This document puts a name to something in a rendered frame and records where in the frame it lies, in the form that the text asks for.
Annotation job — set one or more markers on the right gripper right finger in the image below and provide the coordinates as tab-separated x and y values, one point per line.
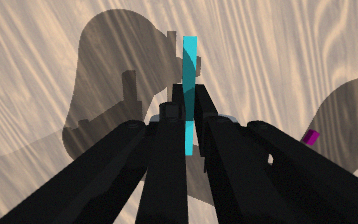
315	189

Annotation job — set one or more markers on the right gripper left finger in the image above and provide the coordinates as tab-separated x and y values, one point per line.
94	188

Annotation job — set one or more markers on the small magenta block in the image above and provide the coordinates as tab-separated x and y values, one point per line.
311	137

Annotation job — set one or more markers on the turquoise rod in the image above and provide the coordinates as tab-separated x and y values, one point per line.
188	83

